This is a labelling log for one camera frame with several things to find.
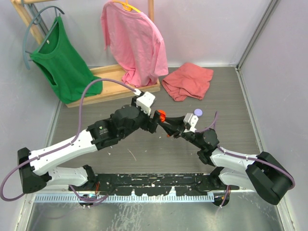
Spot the aluminium corner post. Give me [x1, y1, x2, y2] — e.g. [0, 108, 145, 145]
[236, 0, 280, 70]

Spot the orange round charging case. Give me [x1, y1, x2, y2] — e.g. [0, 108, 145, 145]
[157, 110, 166, 123]

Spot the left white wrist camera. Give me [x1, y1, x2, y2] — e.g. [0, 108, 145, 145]
[135, 89, 156, 116]

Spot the grey-blue hanger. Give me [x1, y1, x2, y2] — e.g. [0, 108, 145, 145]
[22, 6, 65, 70]

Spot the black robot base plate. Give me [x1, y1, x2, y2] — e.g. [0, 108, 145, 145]
[73, 173, 227, 196]

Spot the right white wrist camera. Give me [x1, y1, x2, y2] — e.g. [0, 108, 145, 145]
[183, 113, 199, 132]

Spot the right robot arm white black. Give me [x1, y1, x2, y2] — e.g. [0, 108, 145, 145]
[159, 113, 295, 205]

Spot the pink t-shirt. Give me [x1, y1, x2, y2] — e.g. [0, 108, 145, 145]
[101, 1, 168, 87]

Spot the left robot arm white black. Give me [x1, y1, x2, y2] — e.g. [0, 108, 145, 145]
[17, 105, 161, 194]

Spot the coral folded cloth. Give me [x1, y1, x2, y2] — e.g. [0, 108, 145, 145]
[162, 63, 214, 102]

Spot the green tank top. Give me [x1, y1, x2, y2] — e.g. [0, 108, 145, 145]
[30, 16, 97, 104]

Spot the yellow hanger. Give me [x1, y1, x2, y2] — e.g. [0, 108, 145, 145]
[112, 0, 141, 13]

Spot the lilac earbud charging case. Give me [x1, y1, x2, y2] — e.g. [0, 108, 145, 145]
[193, 108, 203, 117]

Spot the wooden clothes rack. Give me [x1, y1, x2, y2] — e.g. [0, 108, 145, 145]
[10, 0, 161, 108]

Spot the white slotted cable duct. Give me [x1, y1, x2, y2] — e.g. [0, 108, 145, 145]
[34, 192, 215, 203]

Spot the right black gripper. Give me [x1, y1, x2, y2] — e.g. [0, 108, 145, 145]
[158, 115, 204, 149]

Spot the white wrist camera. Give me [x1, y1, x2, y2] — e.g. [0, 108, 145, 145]
[135, 89, 156, 116]
[183, 113, 199, 132]

